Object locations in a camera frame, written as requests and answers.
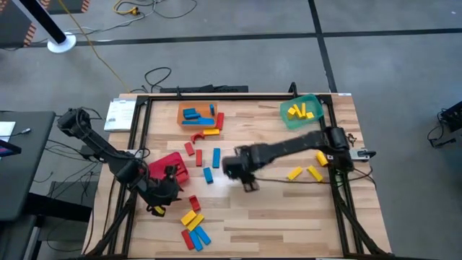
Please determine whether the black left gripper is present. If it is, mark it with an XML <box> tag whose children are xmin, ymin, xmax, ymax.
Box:
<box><xmin>140</xmin><ymin>165</ymin><xmax>181</xmax><ymax>217</ymax></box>

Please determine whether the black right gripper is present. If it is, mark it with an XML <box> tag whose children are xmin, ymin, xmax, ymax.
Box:
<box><xmin>222</xmin><ymin>146</ymin><xmax>260</xmax><ymax>193</ymax></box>

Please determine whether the red plastic bin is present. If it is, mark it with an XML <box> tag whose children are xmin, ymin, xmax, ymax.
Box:
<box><xmin>147</xmin><ymin>151</ymin><xmax>191</xmax><ymax>186</ymax></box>

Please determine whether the orange translucent plastic bin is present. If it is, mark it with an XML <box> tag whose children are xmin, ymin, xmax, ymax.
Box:
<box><xmin>176</xmin><ymin>100</ymin><xmax>219</xmax><ymax>128</ymax></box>

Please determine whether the teal translucent plastic bin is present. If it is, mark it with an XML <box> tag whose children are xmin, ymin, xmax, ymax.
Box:
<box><xmin>279</xmin><ymin>93</ymin><xmax>325</xmax><ymax>130</ymax></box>

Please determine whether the black power strip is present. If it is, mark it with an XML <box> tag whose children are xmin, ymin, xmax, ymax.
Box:
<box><xmin>160</xmin><ymin>84</ymin><xmax>249</xmax><ymax>94</ymax></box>

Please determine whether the white booklet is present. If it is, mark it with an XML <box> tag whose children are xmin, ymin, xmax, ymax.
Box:
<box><xmin>103</xmin><ymin>99</ymin><xmax>137</xmax><ymax>131</ymax></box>

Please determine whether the black desk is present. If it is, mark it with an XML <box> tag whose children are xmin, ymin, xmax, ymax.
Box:
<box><xmin>0</xmin><ymin>110</ymin><xmax>57</xmax><ymax>222</ymax></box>

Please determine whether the dark tablet screen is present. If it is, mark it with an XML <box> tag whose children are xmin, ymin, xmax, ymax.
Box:
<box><xmin>0</xmin><ymin>139</ymin><xmax>22</xmax><ymax>158</ymax></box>

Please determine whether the white paper sheet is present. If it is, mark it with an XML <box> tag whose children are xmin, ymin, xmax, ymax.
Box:
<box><xmin>0</xmin><ymin>121</ymin><xmax>17</xmax><ymax>144</ymax></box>

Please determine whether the hazard-striped dark platform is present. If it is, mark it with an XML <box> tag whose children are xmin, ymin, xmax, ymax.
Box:
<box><xmin>46</xmin><ymin>0</ymin><xmax>91</xmax><ymax>15</ymax></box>
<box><xmin>0</xmin><ymin>0</ymin><xmax>51</xmax><ymax>48</ymax></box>

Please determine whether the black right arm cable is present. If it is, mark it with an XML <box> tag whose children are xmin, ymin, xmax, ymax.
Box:
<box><xmin>253</xmin><ymin>168</ymin><xmax>378</xmax><ymax>187</ymax></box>

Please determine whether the black aluminium table frame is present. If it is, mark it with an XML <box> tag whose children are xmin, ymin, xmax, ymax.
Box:
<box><xmin>84</xmin><ymin>92</ymin><xmax>394</xmax><ymax>260</ymax></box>

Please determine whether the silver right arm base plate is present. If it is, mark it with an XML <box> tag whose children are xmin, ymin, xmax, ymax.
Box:
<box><xmin>348</xmin><ymin>147</ymin><xmax>376</xmax><ymax>160</ymax></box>

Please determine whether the black looped floor cable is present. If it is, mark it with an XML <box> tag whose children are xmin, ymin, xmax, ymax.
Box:
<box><xmin>128</xmin><ymin>66</ymin><xmax>173</xmax><ymax>94</ymax></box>

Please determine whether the grey connector cable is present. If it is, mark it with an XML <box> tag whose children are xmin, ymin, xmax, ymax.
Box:
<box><xmin>0</xmin><ymin>128</ymin><xmax>32</xmax><ymax>140</ymax></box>

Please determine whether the long yellow cable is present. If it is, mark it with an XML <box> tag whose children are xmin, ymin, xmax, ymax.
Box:
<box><xmin>56</xmin><ymin>0</ymin><xmax>130</xmax><ymax>93</ymax></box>

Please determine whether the grey floor cable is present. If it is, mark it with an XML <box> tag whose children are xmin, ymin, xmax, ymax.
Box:
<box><xmin>70</xmin><ymin>0</ymin><xmax>199</xmax><ymax>37</ymax></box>

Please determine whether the yellow extension cord plug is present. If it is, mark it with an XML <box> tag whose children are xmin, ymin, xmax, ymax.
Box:
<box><xmin>113</xmin><ymin>0</ymin><xmax>141</xmax><ymax>16</ymax></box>

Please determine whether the black equipment with cables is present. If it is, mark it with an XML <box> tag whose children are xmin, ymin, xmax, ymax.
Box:
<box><xmin>427</xmin><ymin>100</ymin><xmax>462</xmax><ymax>148</ymax></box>

